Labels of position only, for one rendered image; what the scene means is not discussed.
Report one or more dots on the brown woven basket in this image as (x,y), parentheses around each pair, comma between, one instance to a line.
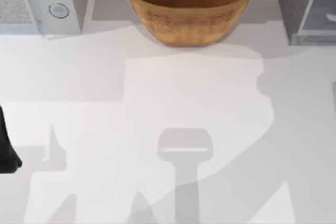
(189,22)

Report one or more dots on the pale microwave oven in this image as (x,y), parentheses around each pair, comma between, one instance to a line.
(71,3)

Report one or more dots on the round microwave knob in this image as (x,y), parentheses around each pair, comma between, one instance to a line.
(58,10)

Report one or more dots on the glass cabinet door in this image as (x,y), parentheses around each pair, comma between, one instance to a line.
(319,22)

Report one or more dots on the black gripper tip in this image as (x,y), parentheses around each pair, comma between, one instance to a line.
(7,150)

